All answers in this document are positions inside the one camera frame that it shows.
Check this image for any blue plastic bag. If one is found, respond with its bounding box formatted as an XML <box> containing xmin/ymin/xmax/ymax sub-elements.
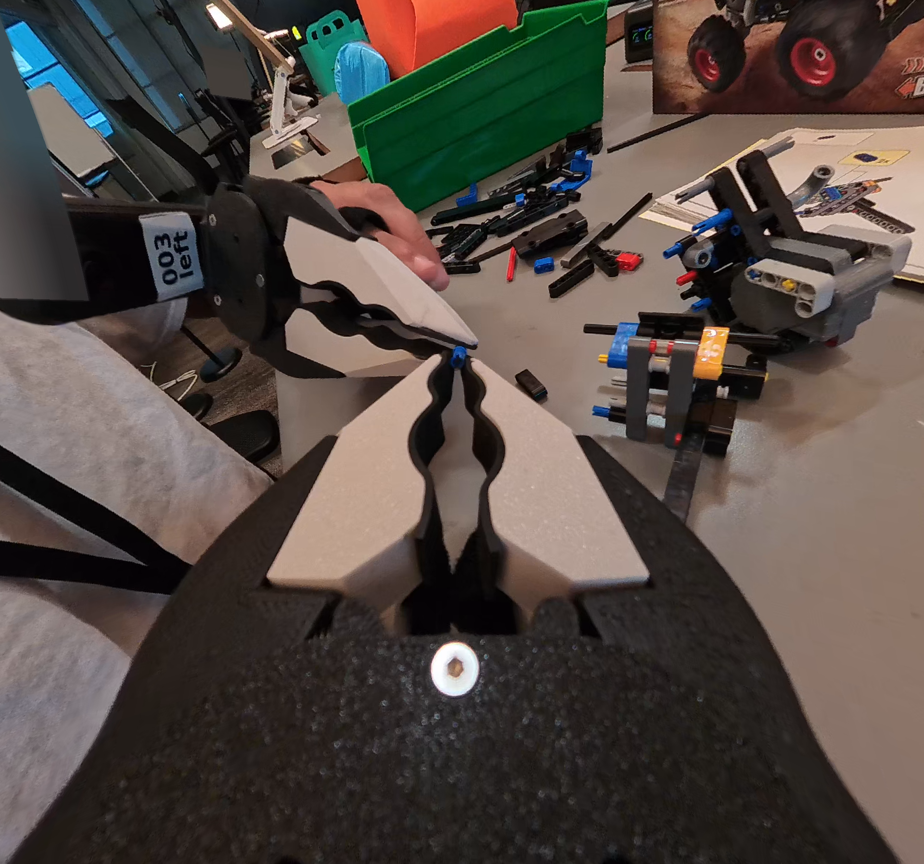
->
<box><xmin>334</xmin><ymin>41</ymin><xmax>392</xmax><ymax>107</ymax></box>

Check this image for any heap of black lego beams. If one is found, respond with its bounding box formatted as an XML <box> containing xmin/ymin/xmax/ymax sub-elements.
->
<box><xmin>424</xmin><ymin>124</ymin><xmax>606</xmax><ymax>275</ymax></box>

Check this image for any grey lego beam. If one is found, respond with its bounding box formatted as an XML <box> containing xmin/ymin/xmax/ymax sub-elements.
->
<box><xmin>559</xmin><ymin>222</ymin><xmax>615</xmax><ymax>269</ymax></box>

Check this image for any black strap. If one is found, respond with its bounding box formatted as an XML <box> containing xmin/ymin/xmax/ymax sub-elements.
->
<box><xmin>0</xmin><ymin>442</ymin><xmax>190</xmax><ymax>597</ymax></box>

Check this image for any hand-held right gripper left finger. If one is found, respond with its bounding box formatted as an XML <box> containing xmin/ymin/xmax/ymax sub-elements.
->
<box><xmin>266</xmin><ymin>353</ymin><xmax>456</xmax><ymax>635</ymax></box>

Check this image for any grey black lego chassis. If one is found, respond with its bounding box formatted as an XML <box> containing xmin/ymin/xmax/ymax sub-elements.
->
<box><xmin>664</xmin><ymin>150</ymin><xmax>912</xmax><ymax>354</ymax></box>

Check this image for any green plastic bin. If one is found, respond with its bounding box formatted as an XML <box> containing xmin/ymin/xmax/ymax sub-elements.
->
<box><xmin>348</xmin><ymin>0</ymin><xmax>611</xmax><ymax>214</ymax></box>

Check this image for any small lego beam assembly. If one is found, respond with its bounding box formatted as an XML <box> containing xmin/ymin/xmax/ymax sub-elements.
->
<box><xmin>583</xmin><ymin>312</ymin><xmax>770</xmax><ymax>526</ymax></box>

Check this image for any lego instruction booklet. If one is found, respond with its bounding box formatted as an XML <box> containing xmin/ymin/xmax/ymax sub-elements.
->
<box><xmin>639</xmin><ymin>127</ymin><xmax>924</xmax><ymax>284</ymax></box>

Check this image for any thin long black lego axle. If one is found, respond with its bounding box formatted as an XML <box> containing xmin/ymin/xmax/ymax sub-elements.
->
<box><xmin>605</xmin><ymin>111</ymin><xmax>713</xmax><ymax>155</ymax></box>

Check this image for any black office chair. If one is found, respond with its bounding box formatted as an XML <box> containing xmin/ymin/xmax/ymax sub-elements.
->
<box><xmin>177</xmin><ymin>323</ymin><xmax>282</xmax><ymax>479</ymax></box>

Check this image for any black digital timer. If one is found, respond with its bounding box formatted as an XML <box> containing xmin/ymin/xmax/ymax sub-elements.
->
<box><xmin>624</xmin><ymin>1</ymin><xmax>656</xmax><ymax>64</ymax></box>

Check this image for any person's grey shirt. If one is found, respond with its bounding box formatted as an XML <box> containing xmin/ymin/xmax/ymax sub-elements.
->
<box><xmin>0</xmin><ymin>297</ymin><xmax>277</xmax><ymax>864</ymax></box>

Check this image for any black lego block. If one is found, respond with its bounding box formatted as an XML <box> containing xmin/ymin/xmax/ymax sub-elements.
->
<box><xmin>514</xmin><ymin>209</ymin><xmax>590</xmax><ymax>262</ymax></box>

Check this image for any lego set box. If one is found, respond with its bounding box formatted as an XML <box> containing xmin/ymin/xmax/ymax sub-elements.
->
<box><xmin>653</xmin><ymin>0</ymin><xmax>924</xmax><ymax>116</ymax></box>

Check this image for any black beam with red connector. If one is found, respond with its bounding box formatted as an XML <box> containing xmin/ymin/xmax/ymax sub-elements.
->
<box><xmin>586</xmin><ymin>242</ymin><xmax>645</xmax><ymax>278</ymax></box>

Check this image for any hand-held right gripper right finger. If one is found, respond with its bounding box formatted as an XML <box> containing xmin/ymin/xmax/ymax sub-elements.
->
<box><xmin>453</xmin><ymin>357</ymin><xmax>651</xmax><ymax>634</ymax></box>

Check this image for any person's left hand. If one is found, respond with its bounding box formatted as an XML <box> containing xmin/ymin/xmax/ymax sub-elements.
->
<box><xmin>310</xmin><ymin>180</ymin><xmax>451</xmax><ymax>293</ymax></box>

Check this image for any green paper bag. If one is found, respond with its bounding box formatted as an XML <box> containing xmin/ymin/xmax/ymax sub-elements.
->
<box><xmin>299</xmin><ymin>10</ymin><xmax>369</xmax><ymax>96</ymax></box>

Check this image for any black lego beam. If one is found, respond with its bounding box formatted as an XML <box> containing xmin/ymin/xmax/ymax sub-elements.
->
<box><xmin>547</xmin><ymin>258</ymin><xmax>597</xmax><ymax>300</ymax></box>

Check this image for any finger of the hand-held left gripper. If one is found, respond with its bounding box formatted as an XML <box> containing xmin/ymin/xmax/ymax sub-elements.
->
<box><xmin>283</xmin><ymin>218</ymin><xmax>480</xmax><ymax>353</ymax></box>
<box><xmin>283</xmin><ymin>284</ymin><xmax>443</xmax><ymax>381</ymax></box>

